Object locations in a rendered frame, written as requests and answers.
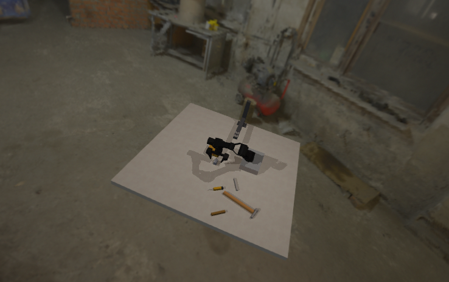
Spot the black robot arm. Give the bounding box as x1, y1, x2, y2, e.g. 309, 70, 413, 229
207, 137, 255, 162

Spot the hammer with wooden handle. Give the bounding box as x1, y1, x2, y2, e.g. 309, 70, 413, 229
223, 191, 259, 219

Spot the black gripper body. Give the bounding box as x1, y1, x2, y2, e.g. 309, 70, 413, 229
206, 148, 229, 160

